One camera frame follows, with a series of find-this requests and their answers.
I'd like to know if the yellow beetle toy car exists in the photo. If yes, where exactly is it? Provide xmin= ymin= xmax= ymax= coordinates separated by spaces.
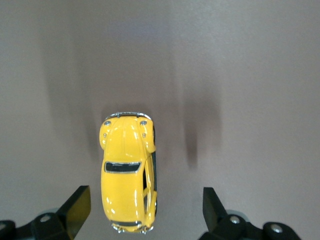
xmin=99 ymin=111 xmax=158 ymax=235

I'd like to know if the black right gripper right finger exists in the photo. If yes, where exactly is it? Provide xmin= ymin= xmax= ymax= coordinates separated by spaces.
xmin=199 ymin=186 xmax=302 ymax=240

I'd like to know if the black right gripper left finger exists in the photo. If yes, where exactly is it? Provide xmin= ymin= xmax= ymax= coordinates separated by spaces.
xmin=0 ymin=185 xmax=92 ymax=240

